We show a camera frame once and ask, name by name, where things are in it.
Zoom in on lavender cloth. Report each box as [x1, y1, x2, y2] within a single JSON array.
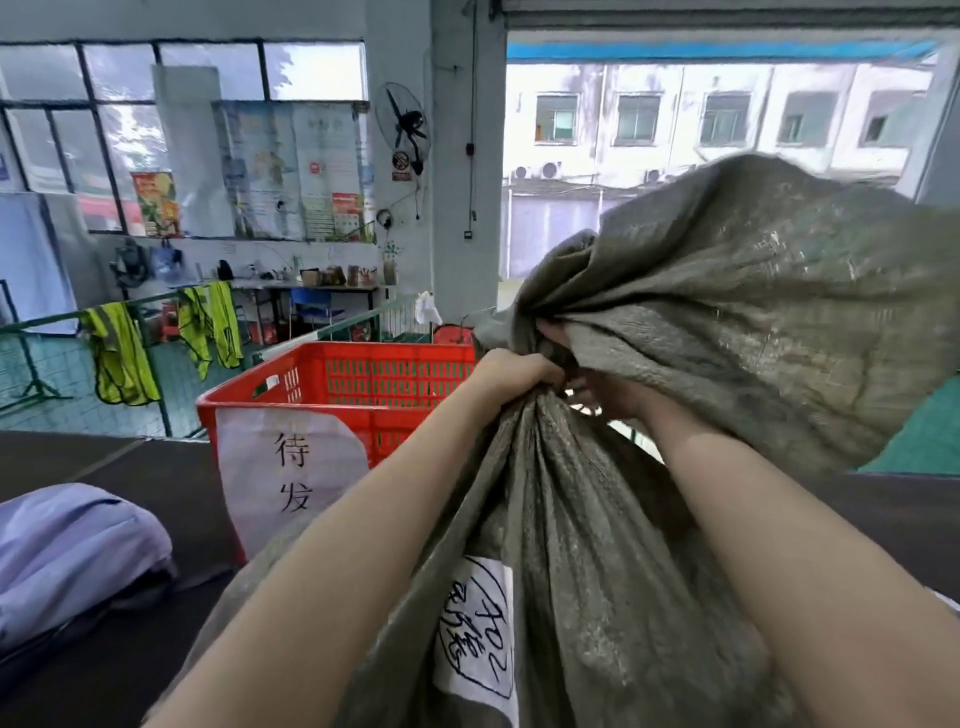
[[0, 482, 175, 654]]

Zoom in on person's right forearm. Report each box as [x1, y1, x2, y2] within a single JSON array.
[[637, 404, 960, 728]]

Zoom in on person's left forearm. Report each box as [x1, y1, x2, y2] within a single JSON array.
[[142, 378, 519, 728]]

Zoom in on pale leaning board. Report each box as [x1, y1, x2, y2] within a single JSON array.
[[0, 191, 80, 335]]

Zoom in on black backpack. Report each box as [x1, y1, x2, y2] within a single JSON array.
[[110, 238, 151, 290]]

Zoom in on black tripod stand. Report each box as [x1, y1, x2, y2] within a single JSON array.
[[0, 278, 74, 415]]

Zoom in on red plastic crate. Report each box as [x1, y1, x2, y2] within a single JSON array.
[[196, 341, 478, 565]]

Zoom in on pale notice posters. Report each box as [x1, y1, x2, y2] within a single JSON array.
[[213, 99, 373, 243]]

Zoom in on person's right hand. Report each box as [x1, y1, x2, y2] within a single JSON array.
[[536, 320, 654, 429]]

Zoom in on orange green poster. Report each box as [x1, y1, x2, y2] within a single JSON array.
[[131, 170, 183, 240]]

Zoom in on green metal railing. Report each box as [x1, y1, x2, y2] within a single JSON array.
[[0, 287, 260, 440]]

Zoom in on cluttered workbench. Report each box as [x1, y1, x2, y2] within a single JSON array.
[[224, 266, 384, 343]]

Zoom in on blue chair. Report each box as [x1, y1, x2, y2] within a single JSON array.
[[290, 287, 335, 331]]

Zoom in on large grey-green woven sack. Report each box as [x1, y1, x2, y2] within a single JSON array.
[[142, 153, 960, 728]]

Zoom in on person's left hand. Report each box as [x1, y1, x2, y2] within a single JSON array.
[[468, 348, 568, 410]]

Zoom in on black wall fan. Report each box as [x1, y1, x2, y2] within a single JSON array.
[[374, 82, 433, 178]]

